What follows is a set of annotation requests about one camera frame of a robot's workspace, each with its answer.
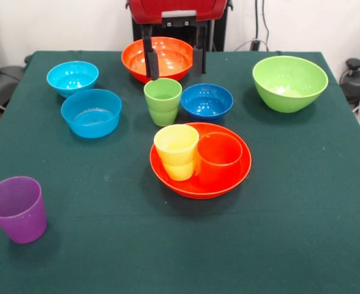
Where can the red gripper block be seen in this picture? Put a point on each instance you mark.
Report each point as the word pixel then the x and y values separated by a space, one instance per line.
pixel 180 10

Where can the yellow plastic cup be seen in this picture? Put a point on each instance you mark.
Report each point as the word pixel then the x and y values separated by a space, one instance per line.
pixel 177 159

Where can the orange plastic cup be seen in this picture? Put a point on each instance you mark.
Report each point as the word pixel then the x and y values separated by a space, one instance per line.
pixel 219 171

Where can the orange plastic bowl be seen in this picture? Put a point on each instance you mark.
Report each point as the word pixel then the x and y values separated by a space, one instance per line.
pixel 170 61
pixel 229 183

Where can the green plastic cup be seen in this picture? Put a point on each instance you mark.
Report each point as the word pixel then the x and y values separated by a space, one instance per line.
pixel 163 113

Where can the dark blue plastic bowl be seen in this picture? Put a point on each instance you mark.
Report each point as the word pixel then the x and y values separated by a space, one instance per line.
pixel 207 107

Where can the black power plug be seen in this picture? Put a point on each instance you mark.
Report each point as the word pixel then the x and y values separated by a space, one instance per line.
pixel 255 45

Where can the light blue plastic bowl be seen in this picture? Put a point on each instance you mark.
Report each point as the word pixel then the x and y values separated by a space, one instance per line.
pixel 73 76

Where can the blue ribbed plastic bowl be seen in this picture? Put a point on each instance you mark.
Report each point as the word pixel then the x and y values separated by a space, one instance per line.
pixel 91 122

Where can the green plastic bowl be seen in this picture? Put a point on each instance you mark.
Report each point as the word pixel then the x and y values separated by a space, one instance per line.
pixel 290 79

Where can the dark green tablecloth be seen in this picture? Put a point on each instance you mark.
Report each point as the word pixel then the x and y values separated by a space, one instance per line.
pixel 180 245

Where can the purple plastic cup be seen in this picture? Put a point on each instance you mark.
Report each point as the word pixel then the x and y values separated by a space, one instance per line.
pixel 20 220

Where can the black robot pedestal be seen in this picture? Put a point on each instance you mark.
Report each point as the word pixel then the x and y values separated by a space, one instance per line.
pixel 174 32

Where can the grey pedestal foot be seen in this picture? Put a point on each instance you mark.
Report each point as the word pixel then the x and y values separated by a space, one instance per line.
pixel 5 84
pixel 359 79

